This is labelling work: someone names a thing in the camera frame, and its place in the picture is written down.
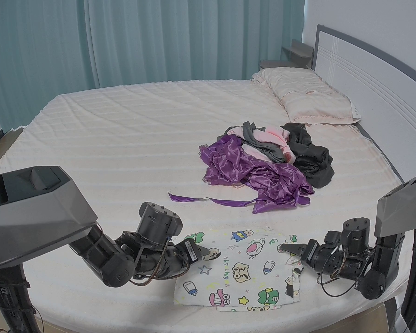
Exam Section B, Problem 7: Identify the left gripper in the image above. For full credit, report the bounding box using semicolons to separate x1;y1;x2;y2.
181;238;213;265

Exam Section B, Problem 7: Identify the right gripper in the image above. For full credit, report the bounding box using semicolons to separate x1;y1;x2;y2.
280;239;326;270

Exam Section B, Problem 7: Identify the white printed pyjama top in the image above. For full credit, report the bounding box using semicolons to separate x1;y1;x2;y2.
173;228;302;312

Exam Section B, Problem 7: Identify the black garment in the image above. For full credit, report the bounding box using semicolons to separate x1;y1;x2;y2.
280;122;334;189

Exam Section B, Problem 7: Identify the purple satin garment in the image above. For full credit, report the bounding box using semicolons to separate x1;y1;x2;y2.
167;134;315;214

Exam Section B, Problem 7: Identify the pink garment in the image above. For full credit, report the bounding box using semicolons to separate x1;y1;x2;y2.
227;125;297;164

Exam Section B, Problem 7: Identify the bed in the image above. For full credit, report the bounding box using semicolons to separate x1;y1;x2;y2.
0;25;416;327

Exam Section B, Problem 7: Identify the cream pillow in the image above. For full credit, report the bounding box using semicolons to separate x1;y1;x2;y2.
251;66;362;126

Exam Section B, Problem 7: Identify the grey bedside table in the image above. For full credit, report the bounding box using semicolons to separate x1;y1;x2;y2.
260;39;314;70

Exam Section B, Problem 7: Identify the blue-green curtain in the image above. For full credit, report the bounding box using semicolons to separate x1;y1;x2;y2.
0;0;94;133
85;0;306;89

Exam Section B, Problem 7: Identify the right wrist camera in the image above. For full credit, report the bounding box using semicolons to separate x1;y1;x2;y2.
324;230;342;246

